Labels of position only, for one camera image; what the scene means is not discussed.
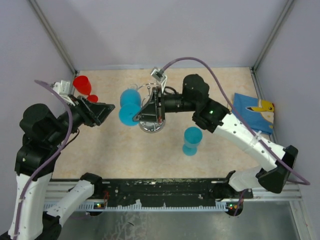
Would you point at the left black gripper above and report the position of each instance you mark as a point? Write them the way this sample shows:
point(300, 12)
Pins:
point(83, 113)

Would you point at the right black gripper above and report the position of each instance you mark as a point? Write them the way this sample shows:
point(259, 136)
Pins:
point(160, 104)

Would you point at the blue wine glass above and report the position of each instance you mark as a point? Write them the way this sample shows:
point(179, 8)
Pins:
point(192, 139)
point(130, 105)

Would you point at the red wine glass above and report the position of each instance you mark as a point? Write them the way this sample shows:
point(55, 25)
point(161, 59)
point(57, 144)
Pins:
point(82, 84)

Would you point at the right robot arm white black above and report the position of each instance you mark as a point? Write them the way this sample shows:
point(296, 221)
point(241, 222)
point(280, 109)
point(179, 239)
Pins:
point(275, 161)

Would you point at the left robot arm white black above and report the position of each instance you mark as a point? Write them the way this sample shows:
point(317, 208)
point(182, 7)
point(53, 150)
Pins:
point(45, 136)

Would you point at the blue cartoon cloth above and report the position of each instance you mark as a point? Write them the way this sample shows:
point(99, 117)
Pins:
point(257, 113)

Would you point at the chrome wire glass rack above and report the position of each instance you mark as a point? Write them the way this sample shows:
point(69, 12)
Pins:
point(145, 91)

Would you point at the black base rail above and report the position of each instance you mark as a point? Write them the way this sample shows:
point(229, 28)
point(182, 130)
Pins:
point(169, 192)

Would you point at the aluminium frame rail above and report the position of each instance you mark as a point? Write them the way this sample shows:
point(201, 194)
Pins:
point(56, 190)

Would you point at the left aluminium corner post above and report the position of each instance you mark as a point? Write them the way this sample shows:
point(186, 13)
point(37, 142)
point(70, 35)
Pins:
point(53, 36)

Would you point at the aluminium corner post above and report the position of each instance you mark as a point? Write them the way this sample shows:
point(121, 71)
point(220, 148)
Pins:
point(284, 14)
point(53, 36)

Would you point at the white cable duct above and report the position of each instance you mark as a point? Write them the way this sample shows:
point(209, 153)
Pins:
point(95, 206)

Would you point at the right aluminium corner post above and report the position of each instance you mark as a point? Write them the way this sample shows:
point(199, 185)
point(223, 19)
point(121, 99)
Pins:
point(284, 14)

